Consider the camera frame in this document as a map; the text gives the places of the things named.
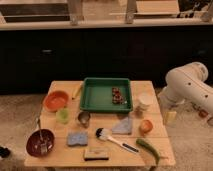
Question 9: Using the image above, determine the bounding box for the orange red apple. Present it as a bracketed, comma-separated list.
[139, 120, 153, 134]

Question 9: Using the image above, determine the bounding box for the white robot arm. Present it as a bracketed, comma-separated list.
[158, 62, 213, 115]

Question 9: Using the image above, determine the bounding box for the green plastic tray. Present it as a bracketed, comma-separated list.
[80, 77, 133, 113]

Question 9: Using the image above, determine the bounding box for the dark grapes bunch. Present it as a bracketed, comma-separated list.
[112, 87, 123, 104]

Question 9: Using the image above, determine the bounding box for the yellow banana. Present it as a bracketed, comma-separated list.
[72, 82, 83, 100]

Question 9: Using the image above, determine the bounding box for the small metal cup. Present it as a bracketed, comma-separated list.
[78, 111, 90, 128]

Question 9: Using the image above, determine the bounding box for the white paper cup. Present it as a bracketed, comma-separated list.
[138, 93, 153, 110]

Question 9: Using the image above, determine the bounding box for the wooden table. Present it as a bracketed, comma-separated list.
[24, 81, 176, 168]

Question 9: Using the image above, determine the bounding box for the grey folded cloth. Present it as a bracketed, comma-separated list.
[112, 117, 132, 135]

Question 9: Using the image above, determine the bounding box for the white dish brush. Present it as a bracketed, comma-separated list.
[95, 128, 139, 154]

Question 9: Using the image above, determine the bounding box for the light green cup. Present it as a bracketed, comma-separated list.
[56, 108, 69, 124]

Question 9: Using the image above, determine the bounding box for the orange plastic bowl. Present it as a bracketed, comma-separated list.
[43, 90, 69, 112]

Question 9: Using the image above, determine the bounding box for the blue sponge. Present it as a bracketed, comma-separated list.
[67, 132, 88, 146]

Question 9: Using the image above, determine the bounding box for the wooden block brush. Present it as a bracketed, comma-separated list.
[84, 149, 109, 161]

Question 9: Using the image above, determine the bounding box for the dark red bowl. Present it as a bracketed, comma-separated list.
[26, 129, 55, 157]

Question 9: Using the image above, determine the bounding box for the metal fork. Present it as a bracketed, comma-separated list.
[36, 117, 47, 154]

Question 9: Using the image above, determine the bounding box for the black object on floor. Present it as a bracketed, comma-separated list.
[0, 146, 11, 158]

